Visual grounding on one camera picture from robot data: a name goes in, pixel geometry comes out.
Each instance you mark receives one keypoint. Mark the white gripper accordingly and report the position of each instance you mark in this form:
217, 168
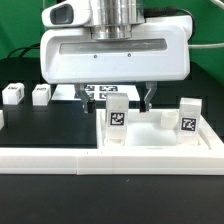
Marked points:
100, 41

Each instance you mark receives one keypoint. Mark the white square table top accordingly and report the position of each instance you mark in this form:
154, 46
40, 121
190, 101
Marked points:
157, 129

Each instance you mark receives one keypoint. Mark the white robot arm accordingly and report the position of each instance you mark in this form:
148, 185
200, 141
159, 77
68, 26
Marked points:
113, 41

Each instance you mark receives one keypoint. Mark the white U-shaped obstacle fence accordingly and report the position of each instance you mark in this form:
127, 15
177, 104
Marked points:
111, 161

